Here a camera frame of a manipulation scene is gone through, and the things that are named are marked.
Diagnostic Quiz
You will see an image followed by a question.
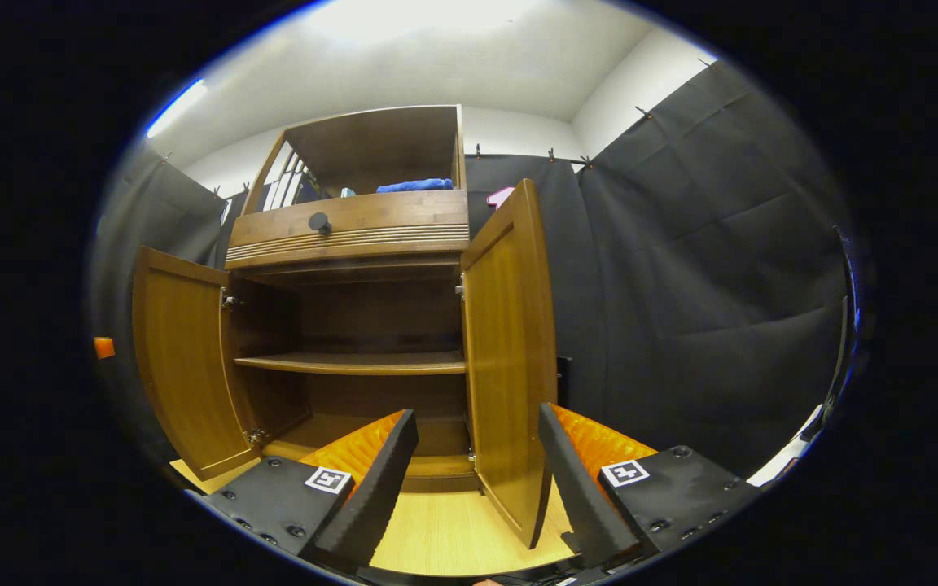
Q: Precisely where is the wooden inner cabinet shelf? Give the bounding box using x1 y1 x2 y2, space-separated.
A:
233 352 468 376

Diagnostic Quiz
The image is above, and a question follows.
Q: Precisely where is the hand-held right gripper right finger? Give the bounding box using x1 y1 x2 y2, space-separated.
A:
538 402 763 571

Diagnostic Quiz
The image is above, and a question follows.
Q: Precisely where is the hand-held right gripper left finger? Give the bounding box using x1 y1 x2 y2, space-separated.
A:
202 409 419 571

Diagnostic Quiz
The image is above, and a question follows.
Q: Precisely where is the wooden double-door shoe cabinet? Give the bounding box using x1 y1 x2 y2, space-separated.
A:
221 104 478 493

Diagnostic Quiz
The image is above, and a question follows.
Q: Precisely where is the blue towel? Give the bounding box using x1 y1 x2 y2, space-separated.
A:
375 178 455 195

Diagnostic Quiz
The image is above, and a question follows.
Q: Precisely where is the black backdrop cloth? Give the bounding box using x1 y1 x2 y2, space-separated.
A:
86 61 865 481

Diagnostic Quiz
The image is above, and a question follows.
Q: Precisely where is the wooden cabinet door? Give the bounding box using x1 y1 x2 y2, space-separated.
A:
459 179 559 550
131 246 262 481

